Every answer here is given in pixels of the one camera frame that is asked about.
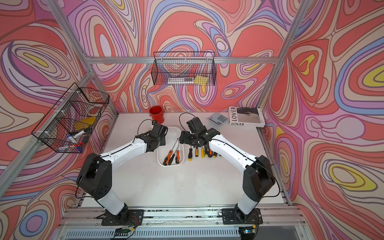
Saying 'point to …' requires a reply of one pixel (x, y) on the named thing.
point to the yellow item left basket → (84, 124)
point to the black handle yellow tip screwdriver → (190, 155)
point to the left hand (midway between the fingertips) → (161, 138)
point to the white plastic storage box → (172, 154)
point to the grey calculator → (218, 118)
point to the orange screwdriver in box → (166, 160)
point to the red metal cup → (156, 113)
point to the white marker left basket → (72, 138)
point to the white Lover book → (245, 116)
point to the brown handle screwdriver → (196, 151)
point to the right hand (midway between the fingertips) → (185, 143)
